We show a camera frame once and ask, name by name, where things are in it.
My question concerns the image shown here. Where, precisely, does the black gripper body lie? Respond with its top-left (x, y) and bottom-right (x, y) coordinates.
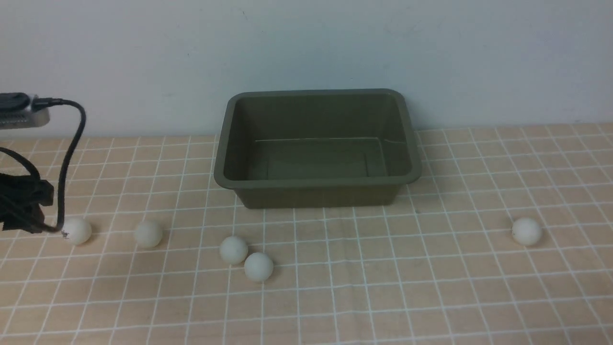
top-left (0, 173), bottom-right (55, 234)

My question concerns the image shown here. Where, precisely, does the white ping-pong ball with logo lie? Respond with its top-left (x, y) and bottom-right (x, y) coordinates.
top-left (61, 218), bottom-right (92, 245)

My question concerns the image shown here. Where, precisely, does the olive green plastic bin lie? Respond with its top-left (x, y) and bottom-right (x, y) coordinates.
top-left (213, 88), bottom-right (422, 209)

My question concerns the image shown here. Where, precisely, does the checkered peach tablecloth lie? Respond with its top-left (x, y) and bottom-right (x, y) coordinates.
top-left (0, 124), bottom-right (613, 345)

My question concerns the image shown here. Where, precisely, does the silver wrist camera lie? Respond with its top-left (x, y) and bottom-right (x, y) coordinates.
top-left (0, 92), bottom-right (50, 130)

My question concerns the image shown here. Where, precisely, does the black camera cable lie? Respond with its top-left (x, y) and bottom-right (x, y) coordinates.
top-left (0, 97), bottom-right (87, 233)

